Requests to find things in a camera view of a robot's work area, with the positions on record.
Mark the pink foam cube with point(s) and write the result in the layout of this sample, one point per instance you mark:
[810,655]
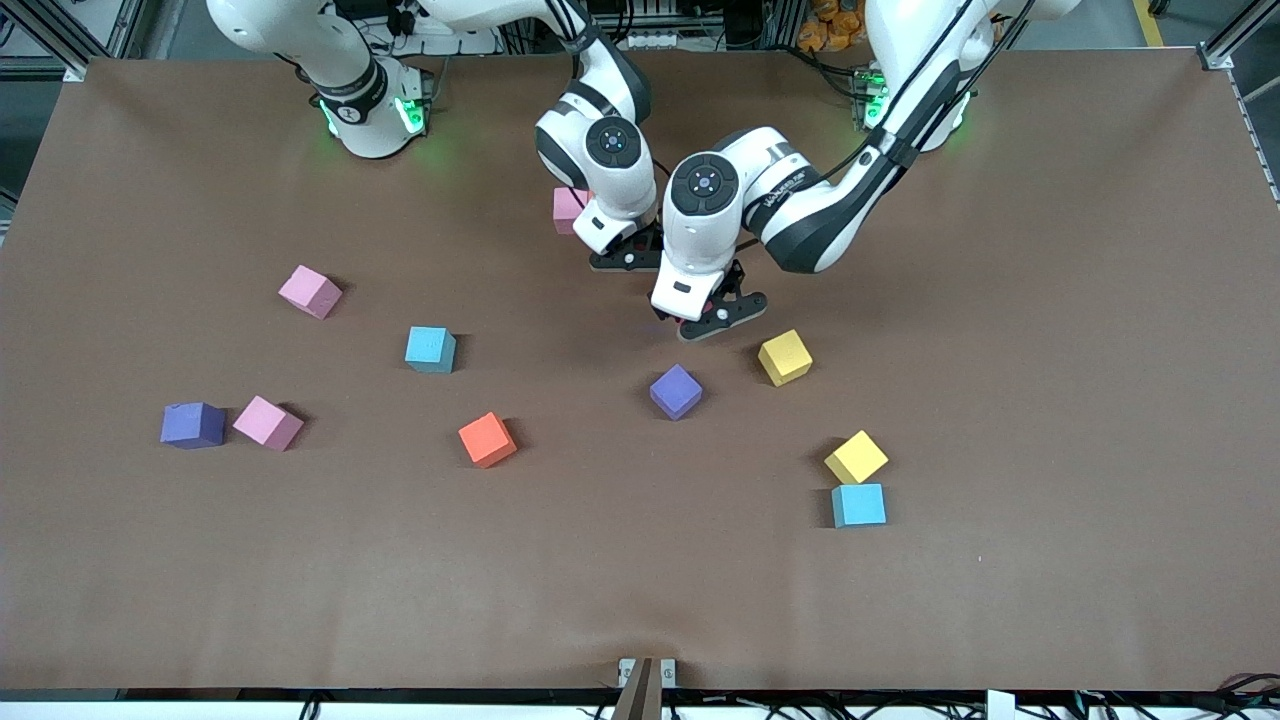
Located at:
[566,210]
[267,421]
[310,290]

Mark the metal table clamp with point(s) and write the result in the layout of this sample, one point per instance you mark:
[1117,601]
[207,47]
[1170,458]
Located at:
[645,690]

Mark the pile of orange packets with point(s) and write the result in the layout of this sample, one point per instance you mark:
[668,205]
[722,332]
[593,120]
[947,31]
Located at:
[830,25]

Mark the yellow foam cube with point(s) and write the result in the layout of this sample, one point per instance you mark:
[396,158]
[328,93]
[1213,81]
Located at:
[856,457]
[785,355]

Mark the white power strip with plugs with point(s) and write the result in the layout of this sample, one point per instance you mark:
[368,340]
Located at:
[430,35]

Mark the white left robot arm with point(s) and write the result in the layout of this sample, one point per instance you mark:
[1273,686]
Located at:
[800,200]

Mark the blue foam cube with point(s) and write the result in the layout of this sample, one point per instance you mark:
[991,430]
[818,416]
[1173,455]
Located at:
[430,347]
[859,505]

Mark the aluminium frame profile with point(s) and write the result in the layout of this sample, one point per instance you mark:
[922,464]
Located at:
[1225,45]
[70,40]

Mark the brown table mat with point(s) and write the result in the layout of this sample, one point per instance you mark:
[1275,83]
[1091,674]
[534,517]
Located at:
[640,560]

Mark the purple foam cube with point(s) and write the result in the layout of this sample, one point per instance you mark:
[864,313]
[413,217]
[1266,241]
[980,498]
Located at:
[192,424]
[676,390]

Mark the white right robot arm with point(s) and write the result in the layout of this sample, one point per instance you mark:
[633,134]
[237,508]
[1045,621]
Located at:
[610,150]

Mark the orange foam cube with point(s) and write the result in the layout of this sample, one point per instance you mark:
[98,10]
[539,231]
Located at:
[487,438]

